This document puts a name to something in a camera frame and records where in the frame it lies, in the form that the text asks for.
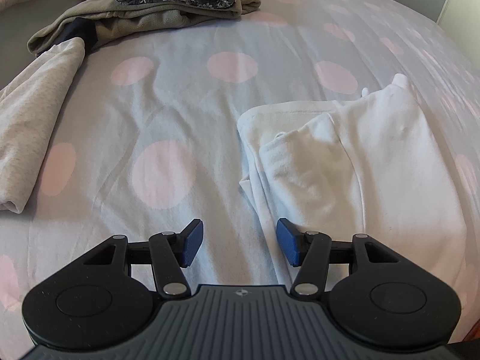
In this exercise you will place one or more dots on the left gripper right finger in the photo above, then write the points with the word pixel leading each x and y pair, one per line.
pixel 370 292

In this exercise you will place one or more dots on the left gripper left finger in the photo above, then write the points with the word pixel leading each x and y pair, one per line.
pixel 112 292

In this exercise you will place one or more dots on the cream long sleeve shirt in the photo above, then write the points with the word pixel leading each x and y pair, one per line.
pixel 371 166

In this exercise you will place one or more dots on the polka dot bed sheet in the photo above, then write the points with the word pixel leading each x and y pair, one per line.
pixel 147 138

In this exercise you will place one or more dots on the light grey folded garment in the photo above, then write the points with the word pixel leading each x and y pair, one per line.
pixel 30 106

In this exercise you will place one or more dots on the beige folded garment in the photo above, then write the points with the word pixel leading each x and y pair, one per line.
pixel 115 20

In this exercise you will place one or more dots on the cream door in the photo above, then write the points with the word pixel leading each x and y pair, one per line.
pixel 460 21

